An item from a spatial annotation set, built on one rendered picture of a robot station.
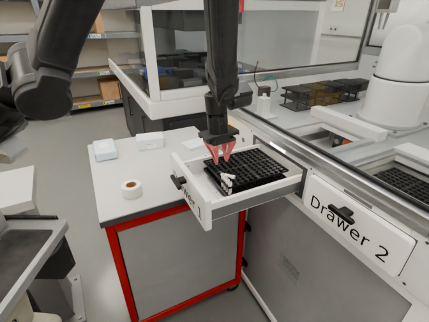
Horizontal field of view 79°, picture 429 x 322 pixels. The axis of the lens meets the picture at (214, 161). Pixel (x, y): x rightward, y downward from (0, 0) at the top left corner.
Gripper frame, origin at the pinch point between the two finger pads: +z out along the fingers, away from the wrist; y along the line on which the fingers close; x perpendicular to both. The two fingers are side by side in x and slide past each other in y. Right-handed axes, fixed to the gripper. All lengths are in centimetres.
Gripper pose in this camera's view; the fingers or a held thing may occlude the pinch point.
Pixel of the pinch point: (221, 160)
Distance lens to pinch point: 77.0
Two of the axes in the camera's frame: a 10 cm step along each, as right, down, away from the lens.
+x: 4.3, 3.8, -8.2
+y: -9.0, 2.7, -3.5
